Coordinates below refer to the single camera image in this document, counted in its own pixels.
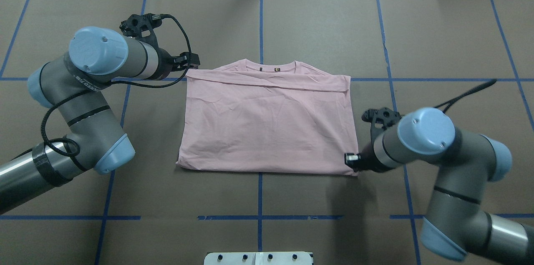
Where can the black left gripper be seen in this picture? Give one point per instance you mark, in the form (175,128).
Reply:
(165,62)

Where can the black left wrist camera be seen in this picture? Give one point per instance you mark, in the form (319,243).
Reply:
(141,28)

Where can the pink t-shirt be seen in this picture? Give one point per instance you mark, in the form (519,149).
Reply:
(248,117)

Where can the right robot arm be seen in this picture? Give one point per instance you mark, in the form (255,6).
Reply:
(454,224)

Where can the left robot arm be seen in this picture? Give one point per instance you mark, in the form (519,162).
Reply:
(79,130)

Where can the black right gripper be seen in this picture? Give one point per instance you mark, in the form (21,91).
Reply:
(368,159)

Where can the white mounting column with base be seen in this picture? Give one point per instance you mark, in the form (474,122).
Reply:
(260,258)

